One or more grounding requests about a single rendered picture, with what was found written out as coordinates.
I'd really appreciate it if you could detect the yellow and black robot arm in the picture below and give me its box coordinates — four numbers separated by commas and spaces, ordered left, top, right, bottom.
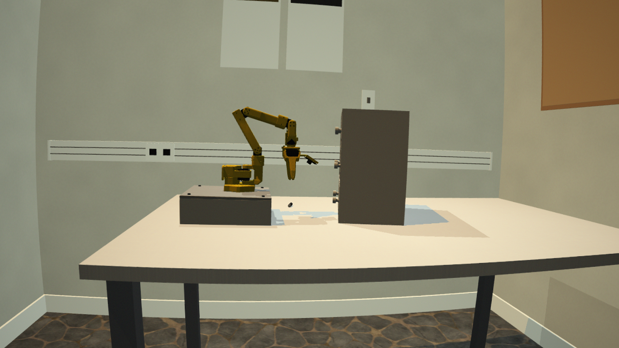
223, 107, 298, 192

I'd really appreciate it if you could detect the dark brown chest of drawers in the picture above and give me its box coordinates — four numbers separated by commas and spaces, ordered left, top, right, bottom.
338, 109, 410, 226

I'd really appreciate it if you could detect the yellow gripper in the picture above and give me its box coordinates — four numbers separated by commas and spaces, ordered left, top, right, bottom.
281, 145, 318, 180

